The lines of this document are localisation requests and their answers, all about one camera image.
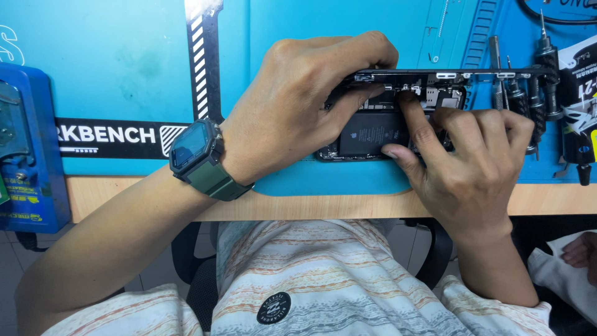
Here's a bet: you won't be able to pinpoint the person's right hand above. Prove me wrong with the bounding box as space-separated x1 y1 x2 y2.
380 91 535 244

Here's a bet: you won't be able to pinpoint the person's left hand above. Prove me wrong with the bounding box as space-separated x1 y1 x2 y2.
219 30 400 186

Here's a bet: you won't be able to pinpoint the black smartphone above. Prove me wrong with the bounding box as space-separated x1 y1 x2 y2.
314 68 549 163

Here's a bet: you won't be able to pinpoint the green square wristwatch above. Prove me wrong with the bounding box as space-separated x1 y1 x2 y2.
169 119 255 202

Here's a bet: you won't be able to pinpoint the blue silicone repair mat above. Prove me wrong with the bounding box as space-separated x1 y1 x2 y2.
249 0 597 197

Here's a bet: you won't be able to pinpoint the grey metal tweezers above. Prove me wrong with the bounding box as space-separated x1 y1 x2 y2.
488 35 510 112

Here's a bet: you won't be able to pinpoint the black printed tool packet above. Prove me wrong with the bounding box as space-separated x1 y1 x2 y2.
557 35 597 165

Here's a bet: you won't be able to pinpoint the white cloth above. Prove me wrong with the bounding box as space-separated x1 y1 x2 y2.
527 231 597 327

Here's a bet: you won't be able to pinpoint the thin metal spring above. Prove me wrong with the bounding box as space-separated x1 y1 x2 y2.
437 0 450 39

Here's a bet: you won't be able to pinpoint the teal printed workbench mat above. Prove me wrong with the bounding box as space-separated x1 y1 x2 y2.
0 0 253 176

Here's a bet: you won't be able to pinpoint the person's striped shirt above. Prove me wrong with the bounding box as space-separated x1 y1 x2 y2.
41 218 557 336

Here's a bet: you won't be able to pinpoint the black office chair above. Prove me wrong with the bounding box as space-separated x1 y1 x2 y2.
170 217 454 333

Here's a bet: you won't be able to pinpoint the blue metal repair fixture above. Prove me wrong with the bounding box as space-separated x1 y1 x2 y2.
0 62 72 234

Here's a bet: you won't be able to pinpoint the black cable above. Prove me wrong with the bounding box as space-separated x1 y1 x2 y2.
516 0 597 26

